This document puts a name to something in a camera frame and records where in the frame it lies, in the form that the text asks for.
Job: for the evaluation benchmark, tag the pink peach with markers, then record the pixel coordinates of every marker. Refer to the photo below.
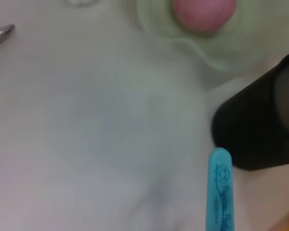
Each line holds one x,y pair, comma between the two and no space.
202,14

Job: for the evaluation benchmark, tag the black mesh pen cup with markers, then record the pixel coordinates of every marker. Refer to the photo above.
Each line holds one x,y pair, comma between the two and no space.
250,125

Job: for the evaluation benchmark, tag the green glass fruit bowl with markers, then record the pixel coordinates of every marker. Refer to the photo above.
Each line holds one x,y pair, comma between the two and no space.
243,41

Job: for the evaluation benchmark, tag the grey pen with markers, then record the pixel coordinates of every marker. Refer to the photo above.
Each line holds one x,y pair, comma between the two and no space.
0,36

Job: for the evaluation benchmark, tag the blue plastic scissors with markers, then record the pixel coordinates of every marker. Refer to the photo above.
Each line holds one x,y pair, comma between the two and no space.
219,192

